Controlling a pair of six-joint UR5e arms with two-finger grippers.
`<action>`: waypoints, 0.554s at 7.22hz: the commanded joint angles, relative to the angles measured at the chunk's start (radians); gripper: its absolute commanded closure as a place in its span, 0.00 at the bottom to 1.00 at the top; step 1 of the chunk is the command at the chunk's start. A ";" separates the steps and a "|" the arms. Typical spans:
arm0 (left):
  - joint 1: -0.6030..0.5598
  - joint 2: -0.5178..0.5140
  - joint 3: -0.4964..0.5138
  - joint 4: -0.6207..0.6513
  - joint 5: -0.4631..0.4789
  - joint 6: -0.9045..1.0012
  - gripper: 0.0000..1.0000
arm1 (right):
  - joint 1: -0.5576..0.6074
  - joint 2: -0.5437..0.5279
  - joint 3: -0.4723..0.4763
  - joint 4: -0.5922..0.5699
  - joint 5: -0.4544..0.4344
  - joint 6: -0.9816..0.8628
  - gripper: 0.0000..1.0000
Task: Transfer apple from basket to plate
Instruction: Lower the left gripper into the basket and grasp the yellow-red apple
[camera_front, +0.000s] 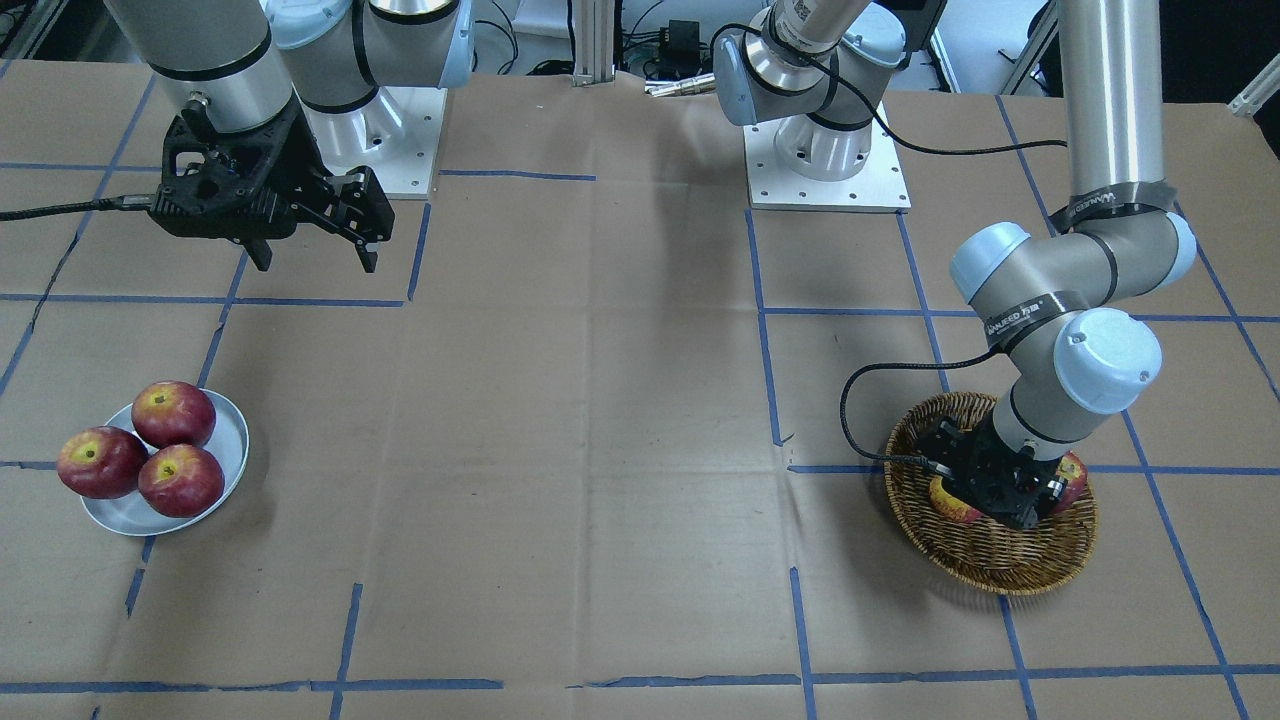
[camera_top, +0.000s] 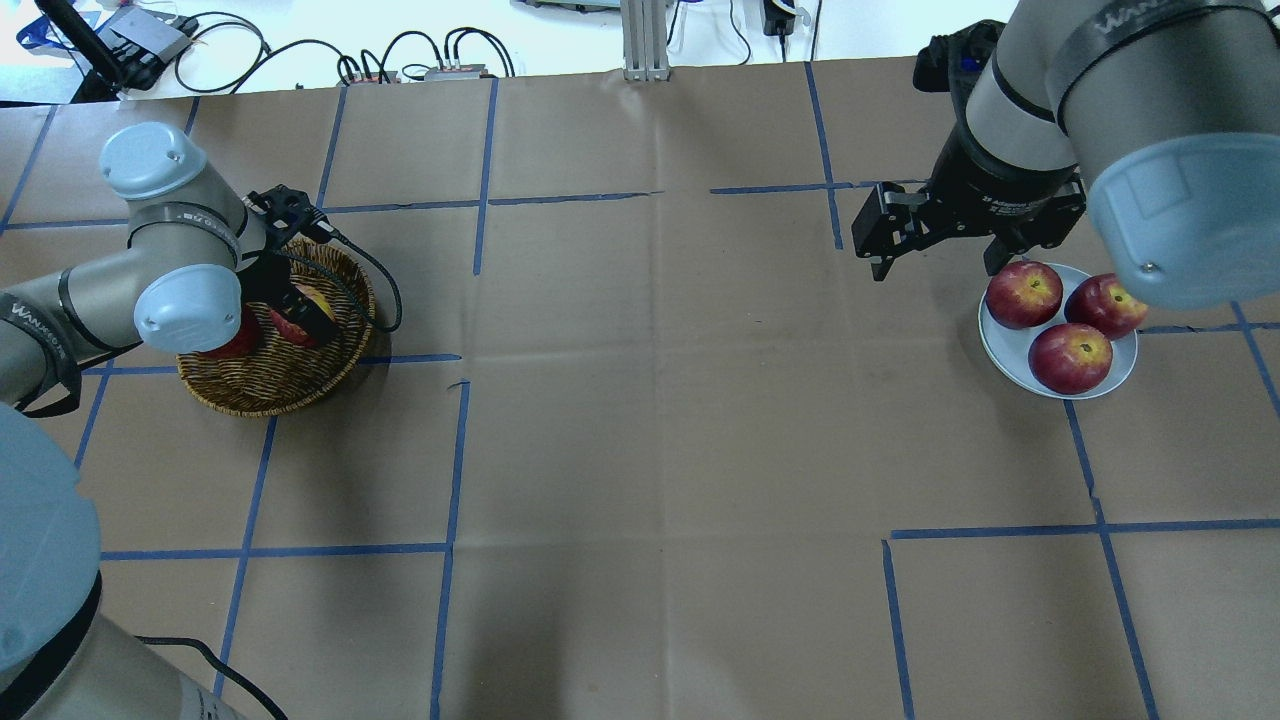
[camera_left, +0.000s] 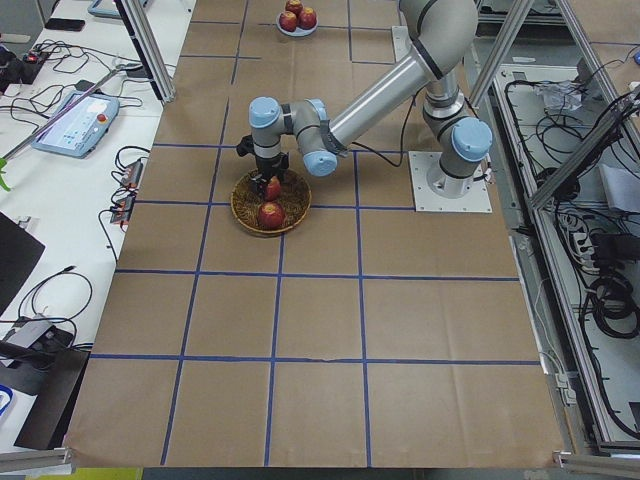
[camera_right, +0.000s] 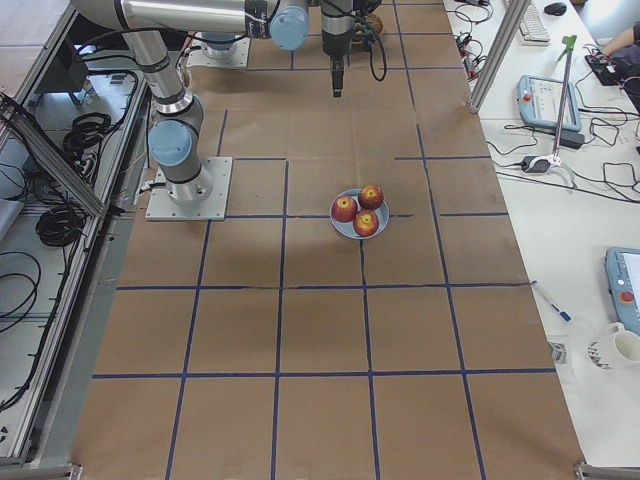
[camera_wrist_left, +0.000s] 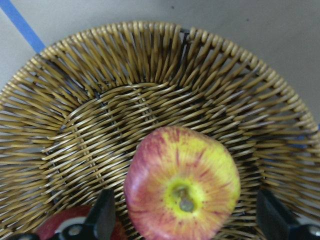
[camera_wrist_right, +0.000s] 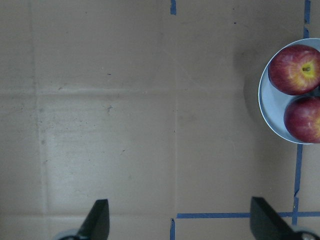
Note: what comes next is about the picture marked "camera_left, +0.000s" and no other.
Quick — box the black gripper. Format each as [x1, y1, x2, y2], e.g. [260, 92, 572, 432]
[236, 135, 289, 194]

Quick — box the red yellow apple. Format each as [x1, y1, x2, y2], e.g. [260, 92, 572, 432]
[263, 176, 282, 202]

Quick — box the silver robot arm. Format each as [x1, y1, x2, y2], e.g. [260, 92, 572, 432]
[236, 0, 493, 199]

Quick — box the woven wicker basket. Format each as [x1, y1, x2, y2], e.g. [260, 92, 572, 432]
[231, 170, 311, 236]

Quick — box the red apple in basket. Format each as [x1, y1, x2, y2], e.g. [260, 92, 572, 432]
[257, 201, 286, 230]

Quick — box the light blue plate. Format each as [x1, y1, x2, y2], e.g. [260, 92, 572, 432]
[276, 12, 318, 37]

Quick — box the long reach grabber tool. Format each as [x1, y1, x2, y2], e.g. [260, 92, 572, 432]
[1, 63, 141, 164]

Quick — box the teach pendant tablet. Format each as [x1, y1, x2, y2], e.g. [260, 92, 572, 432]
[31, 93, 120, 158]

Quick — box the black laptop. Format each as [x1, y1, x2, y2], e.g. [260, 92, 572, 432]
[0, 213, 45, 313]

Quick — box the black smartphone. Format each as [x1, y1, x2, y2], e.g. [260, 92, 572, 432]
[44, 17, 85, 32]

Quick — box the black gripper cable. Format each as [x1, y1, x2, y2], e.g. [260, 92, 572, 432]
[344, 94, 421, 169]

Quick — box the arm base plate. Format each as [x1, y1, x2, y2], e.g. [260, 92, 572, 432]
[409, 151, 493, 214]
[391, 26, 412, 63]

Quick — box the aluminium frame post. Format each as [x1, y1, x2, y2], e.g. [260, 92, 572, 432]
[115, 0, 176, 104]

